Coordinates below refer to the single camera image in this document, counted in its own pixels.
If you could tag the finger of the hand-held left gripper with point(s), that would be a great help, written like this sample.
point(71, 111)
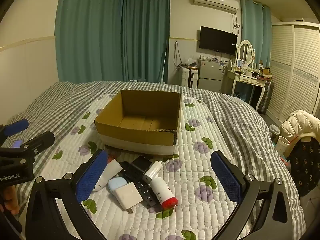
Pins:
point(40, 141)
point(16, 127)

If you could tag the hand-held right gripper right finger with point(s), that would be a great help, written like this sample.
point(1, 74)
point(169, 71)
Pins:
point(226, 177)

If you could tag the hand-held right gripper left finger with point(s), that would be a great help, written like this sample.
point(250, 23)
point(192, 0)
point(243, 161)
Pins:
point(91, 176)

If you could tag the pale rounded earbud case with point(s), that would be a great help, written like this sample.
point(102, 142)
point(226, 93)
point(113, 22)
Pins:
point(115, 183)

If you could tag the white square charger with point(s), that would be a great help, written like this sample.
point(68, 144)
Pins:
point(128, 195)

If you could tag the black power adapter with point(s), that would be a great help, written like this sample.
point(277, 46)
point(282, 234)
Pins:
point(138, 166)

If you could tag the black remote control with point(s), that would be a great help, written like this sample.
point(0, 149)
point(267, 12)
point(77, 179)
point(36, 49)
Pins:
point(146, 192)

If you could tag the small white grey-capped bottle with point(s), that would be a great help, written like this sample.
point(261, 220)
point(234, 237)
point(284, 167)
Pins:
point(153, 170)

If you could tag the cardboard box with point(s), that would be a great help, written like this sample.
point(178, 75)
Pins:
point(137, 133)

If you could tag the white bottle with red cap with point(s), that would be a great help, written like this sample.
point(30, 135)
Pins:
point(163, 190)

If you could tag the person's left hand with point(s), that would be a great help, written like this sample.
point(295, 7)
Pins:
point(10, 196)

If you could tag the floral quilted mat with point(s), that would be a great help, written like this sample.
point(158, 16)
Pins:
point(200, 140)

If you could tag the grey checked blanket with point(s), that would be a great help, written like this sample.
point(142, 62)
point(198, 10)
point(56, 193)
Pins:
point(62, 100)

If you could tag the white paper cup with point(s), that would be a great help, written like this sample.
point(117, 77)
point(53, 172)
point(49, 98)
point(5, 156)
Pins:
point(282, 145)

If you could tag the lidded drink cup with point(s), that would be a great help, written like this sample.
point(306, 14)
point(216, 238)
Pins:
point(273, 130)

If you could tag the dark patterned garment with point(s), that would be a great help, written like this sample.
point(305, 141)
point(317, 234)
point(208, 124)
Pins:
point(307, 166)

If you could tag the blue basket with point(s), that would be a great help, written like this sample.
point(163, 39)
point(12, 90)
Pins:
point(240, 96)

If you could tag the dark suitcase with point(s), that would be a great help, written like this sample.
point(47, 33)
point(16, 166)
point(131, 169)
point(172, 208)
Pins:
point(266, 97)

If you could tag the white puffer jacket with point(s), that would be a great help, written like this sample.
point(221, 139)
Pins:
point(300, 122)

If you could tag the white dressing table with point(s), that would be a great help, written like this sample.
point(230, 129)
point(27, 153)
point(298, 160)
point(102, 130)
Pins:
point(246, 80)

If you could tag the grey small refrigerator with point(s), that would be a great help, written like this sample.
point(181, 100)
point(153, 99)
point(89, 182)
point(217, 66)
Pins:
point(210, 74)

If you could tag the white suitcase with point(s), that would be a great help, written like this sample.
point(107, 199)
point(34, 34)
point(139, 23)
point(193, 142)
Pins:
point(190, 76)

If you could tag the wide teal curtain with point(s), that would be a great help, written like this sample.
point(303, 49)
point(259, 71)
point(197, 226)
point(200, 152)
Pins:
point(87, 32)

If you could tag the oval white vanity mirror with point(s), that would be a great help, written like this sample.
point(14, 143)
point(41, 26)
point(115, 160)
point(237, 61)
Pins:
point(245, 51)

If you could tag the white louvered wardrobe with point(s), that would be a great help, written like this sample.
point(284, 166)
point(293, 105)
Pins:
point(292, 67)

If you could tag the white upright pole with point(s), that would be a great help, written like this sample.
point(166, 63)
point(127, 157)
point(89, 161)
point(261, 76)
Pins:
point(163, 62)

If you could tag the teal curtain beside white pole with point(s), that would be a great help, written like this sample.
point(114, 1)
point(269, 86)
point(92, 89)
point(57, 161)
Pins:
point(145, 35)

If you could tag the narrow teal curtain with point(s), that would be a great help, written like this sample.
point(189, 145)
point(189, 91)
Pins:
point(255, 27)

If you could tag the white air conditioner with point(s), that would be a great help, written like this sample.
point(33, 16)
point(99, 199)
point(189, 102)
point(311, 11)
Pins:
point(216, 0)

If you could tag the black wall television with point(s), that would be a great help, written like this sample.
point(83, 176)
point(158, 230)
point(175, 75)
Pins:
point(217, 41)

